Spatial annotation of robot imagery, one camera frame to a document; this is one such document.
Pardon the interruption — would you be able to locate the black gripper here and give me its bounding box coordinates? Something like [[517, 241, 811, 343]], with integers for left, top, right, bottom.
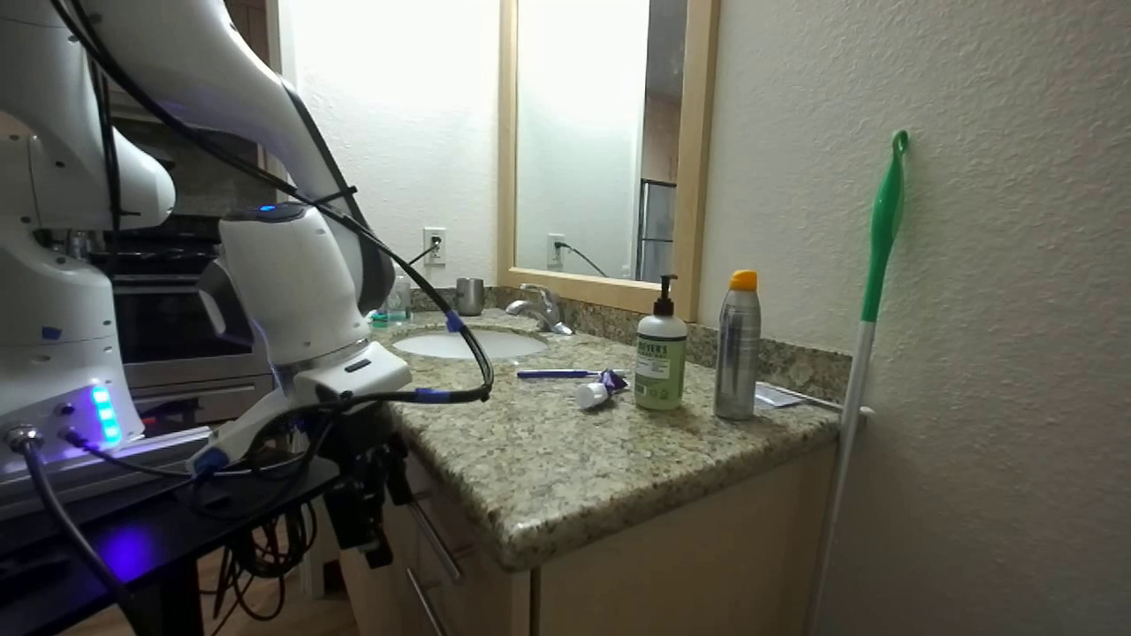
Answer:
[[322, 434, 412, 571]]

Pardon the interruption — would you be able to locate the white oval sink basin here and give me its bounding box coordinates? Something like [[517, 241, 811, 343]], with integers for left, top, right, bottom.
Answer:
[[386, 322, 554, 366]]

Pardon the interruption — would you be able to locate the black robot table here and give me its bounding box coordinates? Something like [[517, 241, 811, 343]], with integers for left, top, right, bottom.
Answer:
[[0, 455, 348, 636]]

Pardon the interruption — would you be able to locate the blue toothbrush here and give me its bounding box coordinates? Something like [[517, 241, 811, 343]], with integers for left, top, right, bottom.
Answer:
[[513, 363, 597, 386]]

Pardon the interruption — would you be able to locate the silver metal cup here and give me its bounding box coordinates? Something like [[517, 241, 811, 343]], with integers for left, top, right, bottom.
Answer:
[[451, 275, 491, 322]]

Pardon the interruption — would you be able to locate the black equipment rack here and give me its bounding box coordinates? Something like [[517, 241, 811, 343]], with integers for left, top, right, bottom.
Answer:
[[101, 108, 289, 416]]

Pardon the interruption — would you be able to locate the chrome sink faucet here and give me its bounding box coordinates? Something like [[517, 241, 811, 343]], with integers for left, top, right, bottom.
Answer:
[[501, 279, 578, 343]]

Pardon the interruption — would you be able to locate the silver blue razor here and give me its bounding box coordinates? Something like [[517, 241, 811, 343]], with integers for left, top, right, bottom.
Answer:
[[578, 363, 634, 416]]

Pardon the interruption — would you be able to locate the green label soap pump bottle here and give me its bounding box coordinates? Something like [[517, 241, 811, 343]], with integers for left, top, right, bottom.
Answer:
[[634, 270, 692, 416]]

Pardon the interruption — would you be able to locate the wooden vanity cabinet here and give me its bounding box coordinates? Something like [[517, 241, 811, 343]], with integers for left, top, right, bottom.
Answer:
[[339, 438, 848, 636]]

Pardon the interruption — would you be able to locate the silver spray can orange cap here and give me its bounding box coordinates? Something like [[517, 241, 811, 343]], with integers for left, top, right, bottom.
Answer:
[[709, 266, 768, 427]]

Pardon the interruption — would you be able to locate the wood framed mirror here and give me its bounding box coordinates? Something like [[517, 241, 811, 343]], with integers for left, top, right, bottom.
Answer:
[[491, 0, 723, 325]]

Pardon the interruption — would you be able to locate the flat grey packet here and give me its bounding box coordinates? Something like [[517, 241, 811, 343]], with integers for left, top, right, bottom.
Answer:
[[752, 376, 848, 416]]

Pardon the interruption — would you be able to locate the tangled black cable bundle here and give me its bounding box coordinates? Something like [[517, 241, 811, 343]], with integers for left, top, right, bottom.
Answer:
[[193, 506, 324, 627]]

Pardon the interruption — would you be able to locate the white wall outlet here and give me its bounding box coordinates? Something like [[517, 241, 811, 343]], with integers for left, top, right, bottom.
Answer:
[[419, 221, 451, 270]]

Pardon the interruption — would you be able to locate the green handled mop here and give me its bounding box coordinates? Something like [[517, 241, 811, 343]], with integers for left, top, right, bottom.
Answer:
[[802, 122, 918, 636]]

